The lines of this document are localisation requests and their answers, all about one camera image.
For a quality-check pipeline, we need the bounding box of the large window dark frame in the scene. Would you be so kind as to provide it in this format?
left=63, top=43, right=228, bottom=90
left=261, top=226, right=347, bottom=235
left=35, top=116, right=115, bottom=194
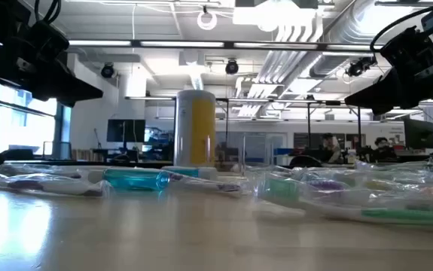
left=0, top=77, right=72, bottom=159

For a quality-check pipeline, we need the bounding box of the purple toothbrush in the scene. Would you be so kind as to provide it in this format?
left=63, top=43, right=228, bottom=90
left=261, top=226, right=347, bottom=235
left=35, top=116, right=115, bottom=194
left=169, top=175, right=245, bottom=197
left=300, top=176, right=433, bottom=212
left=0, top=168, right=114, bottom=199
left=0, top=163, right=91, bottom=180

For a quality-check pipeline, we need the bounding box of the black monitor by white wall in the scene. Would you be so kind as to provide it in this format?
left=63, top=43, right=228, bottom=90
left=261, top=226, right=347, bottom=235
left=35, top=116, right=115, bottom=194
left=106, top=119, right=147, bottom=143

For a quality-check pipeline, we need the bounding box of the black workstation frame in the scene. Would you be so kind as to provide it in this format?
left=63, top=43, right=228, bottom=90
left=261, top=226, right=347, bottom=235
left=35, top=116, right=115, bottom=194
left=215, top=96, right=366, bottom=161

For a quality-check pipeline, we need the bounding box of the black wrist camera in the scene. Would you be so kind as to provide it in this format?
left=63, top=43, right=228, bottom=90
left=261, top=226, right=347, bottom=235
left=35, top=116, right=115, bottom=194
left=27, top=20, right=70, bottom=64
left=380, top=25, right=433, bottom=71

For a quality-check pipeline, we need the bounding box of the black monitor on arm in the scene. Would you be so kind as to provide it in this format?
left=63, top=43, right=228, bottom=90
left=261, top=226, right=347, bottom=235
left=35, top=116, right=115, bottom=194
left=403, top=118, right=433, bottom=150

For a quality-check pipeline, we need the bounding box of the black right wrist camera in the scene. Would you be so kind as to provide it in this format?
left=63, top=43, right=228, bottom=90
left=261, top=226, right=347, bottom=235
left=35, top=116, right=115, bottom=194
left=380, top=25, right=433, bottom=71

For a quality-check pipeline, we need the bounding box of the person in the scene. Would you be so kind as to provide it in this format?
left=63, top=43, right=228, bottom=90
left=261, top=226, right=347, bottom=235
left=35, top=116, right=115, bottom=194
left=321, top=132, right=343, bottom=163
left=370, top=136, right=398, bottom=163

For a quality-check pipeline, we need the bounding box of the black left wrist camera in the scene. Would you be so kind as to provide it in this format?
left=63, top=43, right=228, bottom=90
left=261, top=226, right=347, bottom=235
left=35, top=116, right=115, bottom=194
left=27, top=20, right=70, bottom=64

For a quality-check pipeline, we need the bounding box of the white ring lamp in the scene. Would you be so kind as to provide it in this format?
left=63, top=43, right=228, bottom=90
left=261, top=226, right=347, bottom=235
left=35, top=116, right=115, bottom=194
left=196, top=9, right=218, bottom=31

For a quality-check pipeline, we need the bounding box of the long ceiling light rail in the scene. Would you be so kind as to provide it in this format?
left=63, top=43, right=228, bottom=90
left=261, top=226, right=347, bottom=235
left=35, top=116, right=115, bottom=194
left=67, top=39, right=385, bottom=53

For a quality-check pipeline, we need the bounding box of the black office chair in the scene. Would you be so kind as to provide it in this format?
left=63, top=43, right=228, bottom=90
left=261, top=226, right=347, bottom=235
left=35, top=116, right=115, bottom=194
left=289, top=154, right=323, bottom=169

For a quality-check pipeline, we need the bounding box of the black ceiling spotlight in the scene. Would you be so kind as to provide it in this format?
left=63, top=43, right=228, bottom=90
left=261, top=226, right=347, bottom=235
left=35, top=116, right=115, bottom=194
left=100, top=62, right=116, bottom=79
left=346, top=56, right=377, bottom=78
left=224, top=59, right=239, bottom=75

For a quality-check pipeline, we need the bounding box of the white yellow wipes canister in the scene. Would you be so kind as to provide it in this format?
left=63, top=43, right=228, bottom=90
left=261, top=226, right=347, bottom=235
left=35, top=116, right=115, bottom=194
left=173, top=89, right=217, bottom=169

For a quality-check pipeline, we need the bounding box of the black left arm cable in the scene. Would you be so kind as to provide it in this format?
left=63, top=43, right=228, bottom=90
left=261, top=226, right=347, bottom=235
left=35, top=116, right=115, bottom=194
left=33, top=0, right=63, bottom=24

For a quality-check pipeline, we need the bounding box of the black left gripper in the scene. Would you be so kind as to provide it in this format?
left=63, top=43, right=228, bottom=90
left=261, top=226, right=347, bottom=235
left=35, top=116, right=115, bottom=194
left=0, top=44, right=105, bottom=108

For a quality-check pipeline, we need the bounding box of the black aluminium table frame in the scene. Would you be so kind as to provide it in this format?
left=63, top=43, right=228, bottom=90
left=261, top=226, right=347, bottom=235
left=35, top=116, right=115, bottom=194
left=5, top=160, right=174, bottom=169

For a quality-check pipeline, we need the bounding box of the silver ventilation duct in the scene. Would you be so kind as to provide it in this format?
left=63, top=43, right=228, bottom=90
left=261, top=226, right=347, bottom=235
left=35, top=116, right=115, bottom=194
left=287, top=0, right=386, bottom=87

